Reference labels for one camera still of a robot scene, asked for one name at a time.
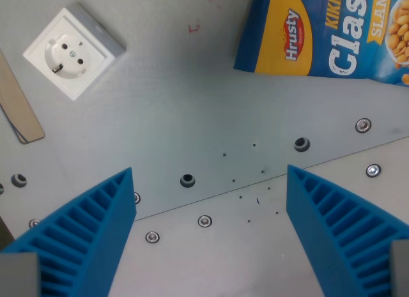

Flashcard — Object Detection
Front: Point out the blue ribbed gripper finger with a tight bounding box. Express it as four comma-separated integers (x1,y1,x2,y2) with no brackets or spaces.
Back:
0,167,139,297
286,164,409,297

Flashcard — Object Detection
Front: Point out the blue Hrusty peanut snack bag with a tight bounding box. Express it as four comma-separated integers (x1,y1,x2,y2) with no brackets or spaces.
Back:
233,0,409,87

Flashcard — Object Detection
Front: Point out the flat wooden stick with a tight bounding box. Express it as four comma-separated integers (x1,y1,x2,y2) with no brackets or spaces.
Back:
0,49,46,145

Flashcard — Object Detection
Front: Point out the white wall power socket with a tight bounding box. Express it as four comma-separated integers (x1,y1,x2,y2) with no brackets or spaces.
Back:
22,3,127,102

